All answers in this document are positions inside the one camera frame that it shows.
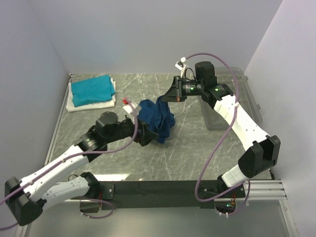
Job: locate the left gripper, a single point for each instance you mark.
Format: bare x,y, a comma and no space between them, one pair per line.
146,136

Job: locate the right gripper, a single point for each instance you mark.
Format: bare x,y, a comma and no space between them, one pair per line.
175,94

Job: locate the dark blue t-shirt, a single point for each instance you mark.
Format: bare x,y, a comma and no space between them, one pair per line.
158,117

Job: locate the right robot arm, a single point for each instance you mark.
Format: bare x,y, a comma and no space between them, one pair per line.
261,149

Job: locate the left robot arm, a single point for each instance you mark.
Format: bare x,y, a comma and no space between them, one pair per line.
28,197

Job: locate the black base beam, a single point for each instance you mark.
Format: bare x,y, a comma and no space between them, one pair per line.
150,194

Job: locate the teal folded t-shirt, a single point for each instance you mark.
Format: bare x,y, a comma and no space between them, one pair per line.
94,90

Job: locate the white folded t-shirt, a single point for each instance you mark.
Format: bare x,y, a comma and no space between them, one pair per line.
70,106

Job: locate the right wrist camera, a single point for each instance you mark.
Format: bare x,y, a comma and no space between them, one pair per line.
181,64

